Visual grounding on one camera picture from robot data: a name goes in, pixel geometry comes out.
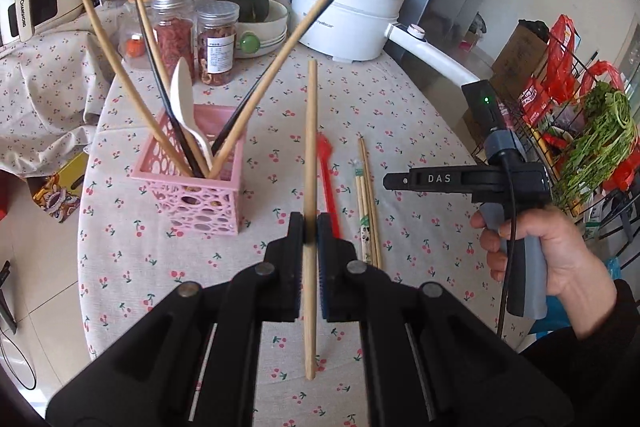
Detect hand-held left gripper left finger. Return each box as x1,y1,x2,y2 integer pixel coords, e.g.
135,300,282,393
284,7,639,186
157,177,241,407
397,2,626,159
45,212,306,427

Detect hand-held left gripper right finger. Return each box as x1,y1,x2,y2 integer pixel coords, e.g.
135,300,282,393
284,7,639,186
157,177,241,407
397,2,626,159
317,212,574,427

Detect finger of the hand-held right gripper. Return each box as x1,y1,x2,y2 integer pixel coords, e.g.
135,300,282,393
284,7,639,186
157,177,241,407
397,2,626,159
383,171,416,191

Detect thin bamboo chopstick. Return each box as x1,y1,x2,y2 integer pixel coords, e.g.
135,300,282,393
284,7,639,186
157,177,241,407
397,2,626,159
361,138,384,271
357,136,380,269

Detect paper-wrapped bamboo chopsticks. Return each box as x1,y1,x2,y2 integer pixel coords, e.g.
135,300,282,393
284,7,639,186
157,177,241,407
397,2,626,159
353,164,377,267

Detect red plastic spoon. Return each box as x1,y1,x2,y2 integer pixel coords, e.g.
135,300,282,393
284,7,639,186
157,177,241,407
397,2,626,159
315,131,342,239

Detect pink perforated utensil holder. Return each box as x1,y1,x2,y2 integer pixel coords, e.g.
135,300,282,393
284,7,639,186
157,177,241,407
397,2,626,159
131,104,249,237

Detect white plastic spoon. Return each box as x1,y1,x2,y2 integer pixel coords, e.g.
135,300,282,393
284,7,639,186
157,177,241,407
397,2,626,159
169,56,215,170

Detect person's right forearm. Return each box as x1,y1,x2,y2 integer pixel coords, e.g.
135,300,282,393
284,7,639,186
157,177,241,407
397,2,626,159
517,279,640,427

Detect person's right hand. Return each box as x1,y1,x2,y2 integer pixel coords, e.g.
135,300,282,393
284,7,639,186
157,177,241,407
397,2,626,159
470,205,619,341

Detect red snack packet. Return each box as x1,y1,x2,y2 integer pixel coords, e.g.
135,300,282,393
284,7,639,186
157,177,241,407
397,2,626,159
519,76,552,128

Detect bunch of green herbs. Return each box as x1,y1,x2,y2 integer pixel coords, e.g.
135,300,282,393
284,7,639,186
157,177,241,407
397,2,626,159
554,81,637,208

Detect brown cardboard box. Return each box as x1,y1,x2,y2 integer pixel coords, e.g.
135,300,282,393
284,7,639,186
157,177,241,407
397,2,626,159
492,22,551,98

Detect red plastic bag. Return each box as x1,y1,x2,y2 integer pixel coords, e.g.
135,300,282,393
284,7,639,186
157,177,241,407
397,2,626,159
544,14,640,190

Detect white electric cooking pot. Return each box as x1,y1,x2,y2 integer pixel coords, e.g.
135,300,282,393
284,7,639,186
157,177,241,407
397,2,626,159
289,0,482,88

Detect white pot with green knob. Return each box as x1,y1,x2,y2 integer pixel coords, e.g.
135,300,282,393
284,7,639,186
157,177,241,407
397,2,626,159
234,0,290,60

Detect jar of dried red fruit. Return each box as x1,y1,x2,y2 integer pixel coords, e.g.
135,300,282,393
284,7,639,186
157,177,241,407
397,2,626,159
194,0,241,87

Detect dark green squash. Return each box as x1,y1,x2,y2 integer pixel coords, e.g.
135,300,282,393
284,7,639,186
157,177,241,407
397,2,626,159
217,0,271,23

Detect yellow cartoon cardboard box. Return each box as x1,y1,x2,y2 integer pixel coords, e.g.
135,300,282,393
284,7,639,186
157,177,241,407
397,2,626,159
30,151,91,225

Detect jar of red goji berries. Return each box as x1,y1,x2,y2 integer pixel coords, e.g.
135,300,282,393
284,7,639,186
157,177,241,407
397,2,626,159
149,0,199,80

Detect glass jar of small oranges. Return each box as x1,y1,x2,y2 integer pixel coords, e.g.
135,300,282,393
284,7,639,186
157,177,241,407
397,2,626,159
117,0,157,70

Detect cherry print draped cloth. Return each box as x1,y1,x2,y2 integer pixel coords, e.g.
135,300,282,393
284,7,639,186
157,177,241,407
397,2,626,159
0,29,124,178

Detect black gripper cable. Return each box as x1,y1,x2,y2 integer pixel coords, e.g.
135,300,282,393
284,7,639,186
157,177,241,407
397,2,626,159
496,150,519,340

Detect black wire rack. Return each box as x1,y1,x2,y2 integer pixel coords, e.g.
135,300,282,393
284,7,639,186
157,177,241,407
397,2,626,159
500,31,640,259

